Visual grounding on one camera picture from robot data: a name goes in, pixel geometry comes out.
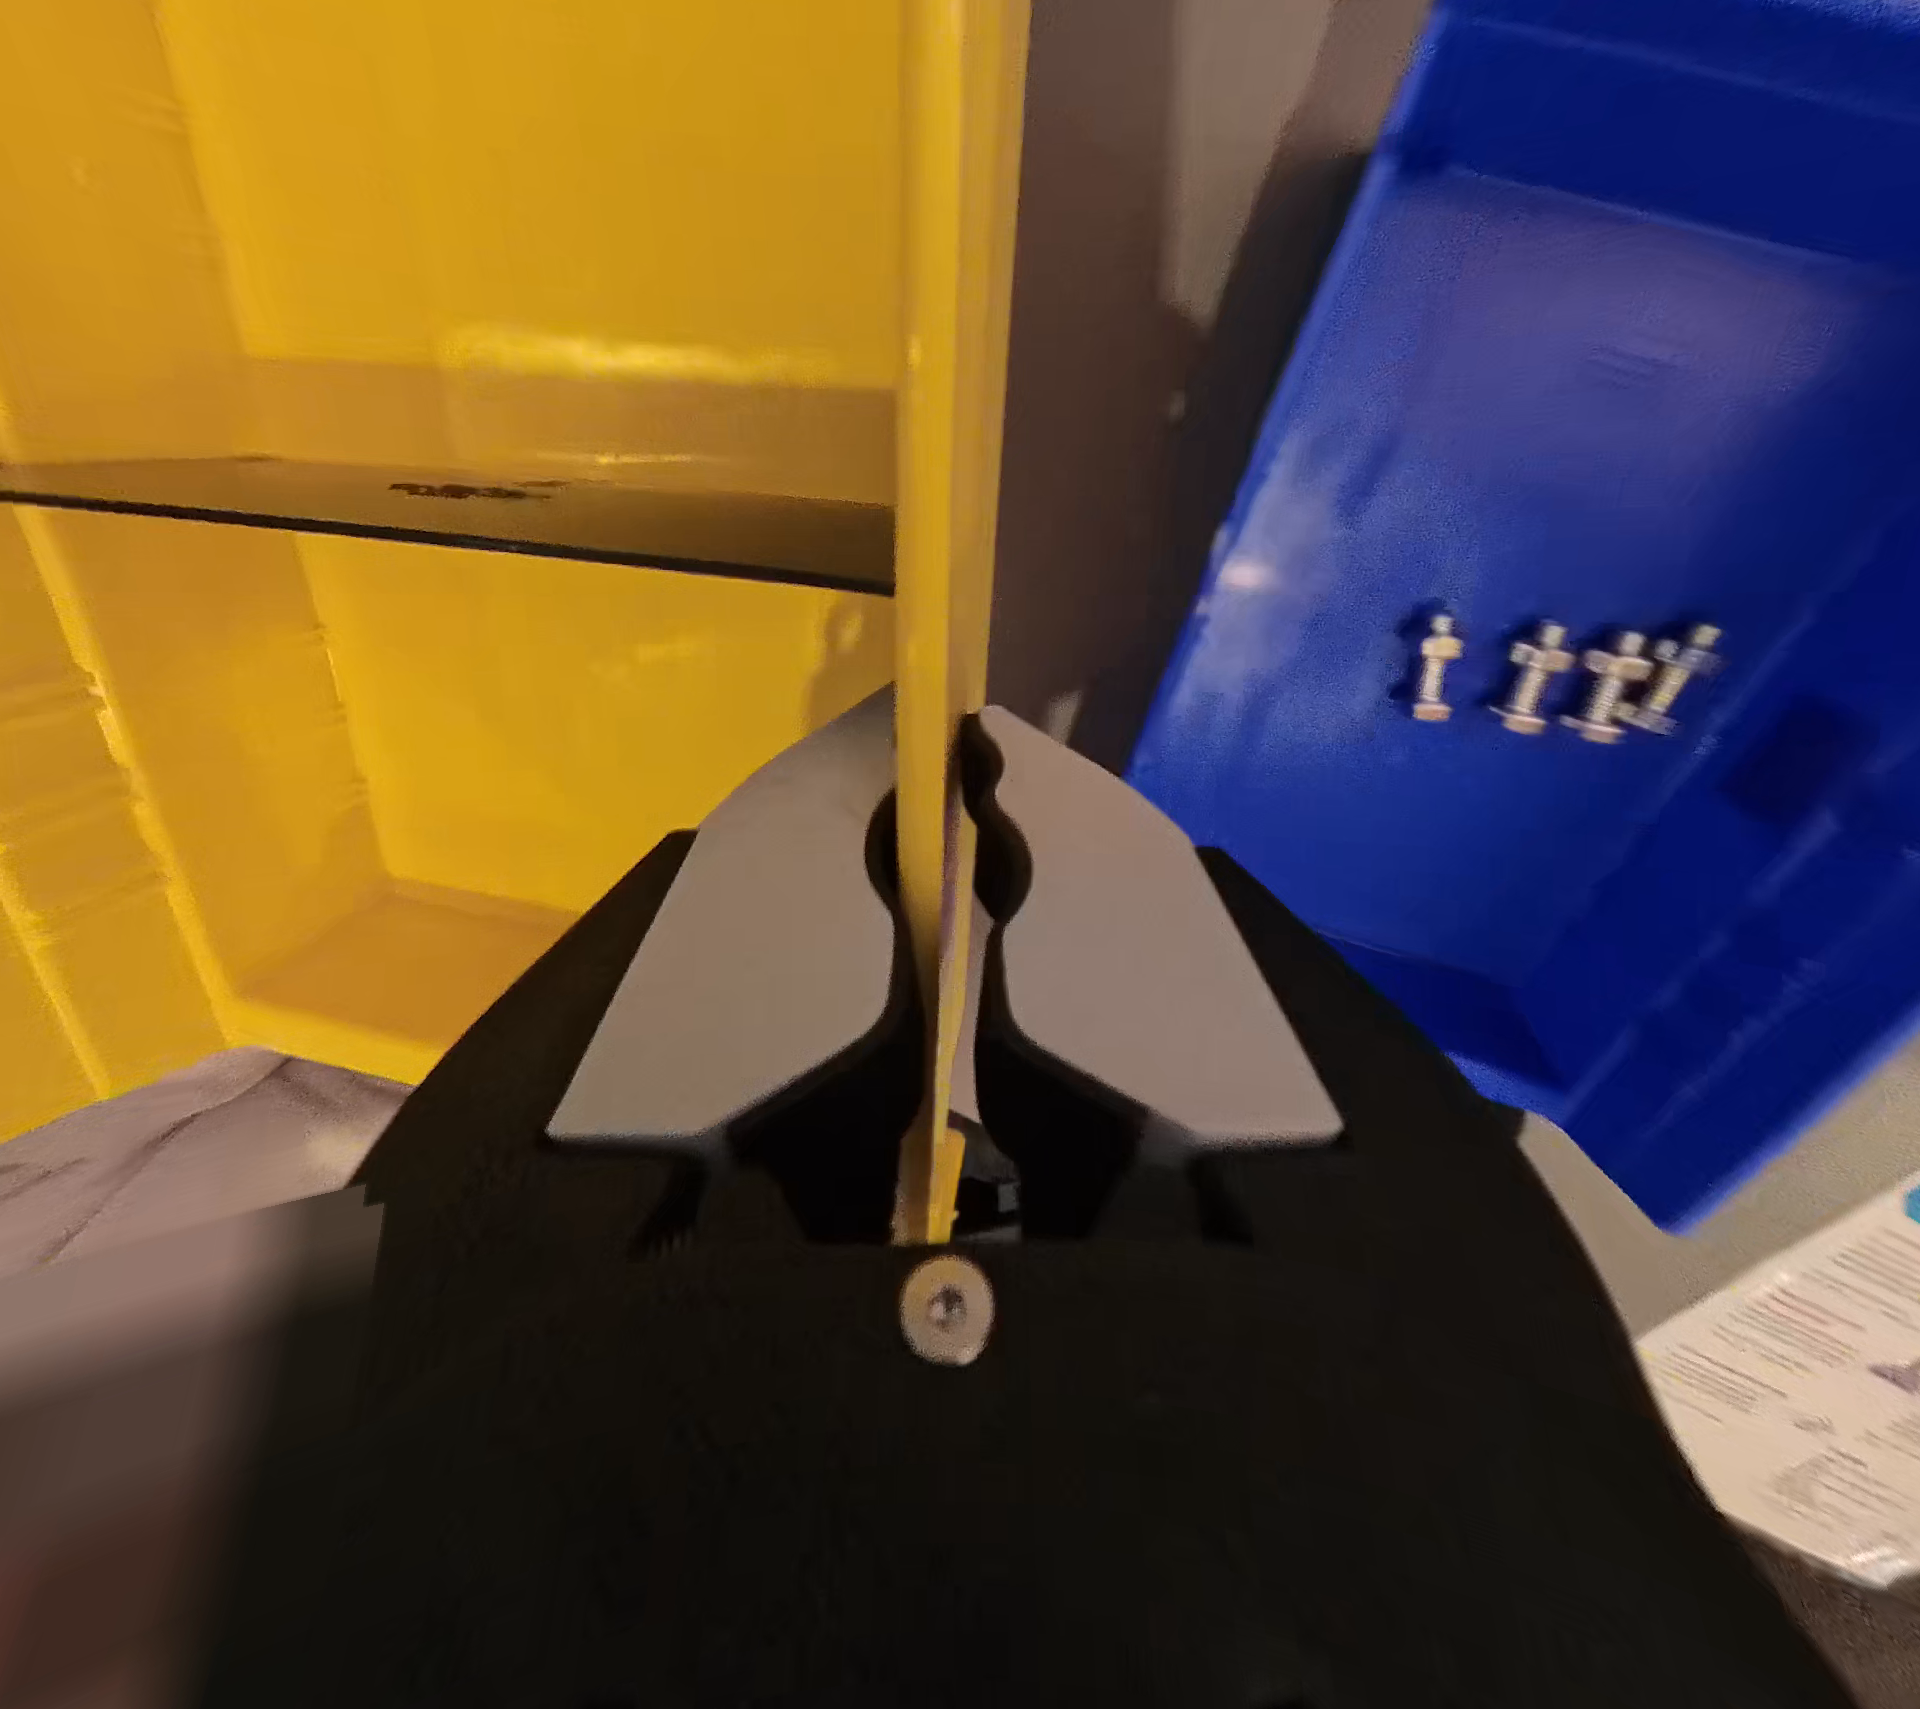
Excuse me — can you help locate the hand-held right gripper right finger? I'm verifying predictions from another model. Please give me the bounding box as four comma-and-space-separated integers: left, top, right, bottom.
959, 704, 1345, 1150

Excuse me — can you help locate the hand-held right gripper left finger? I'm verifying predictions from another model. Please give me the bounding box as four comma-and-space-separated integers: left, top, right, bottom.
543, 686, 918, 1148

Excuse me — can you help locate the blue plastic bin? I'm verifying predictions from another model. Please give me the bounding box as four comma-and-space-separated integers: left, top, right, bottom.
1124, 0, 1920, 1234

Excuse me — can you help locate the yellow plastic bin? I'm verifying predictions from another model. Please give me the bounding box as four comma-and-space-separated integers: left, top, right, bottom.
0, 0, 1045, 1246

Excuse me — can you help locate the brown cardboard bin divider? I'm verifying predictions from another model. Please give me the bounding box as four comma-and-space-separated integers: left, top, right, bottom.
0, 454, 898, 598

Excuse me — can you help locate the white printed paper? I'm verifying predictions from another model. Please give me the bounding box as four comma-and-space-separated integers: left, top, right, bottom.
1635, 1167, 1920, 1589

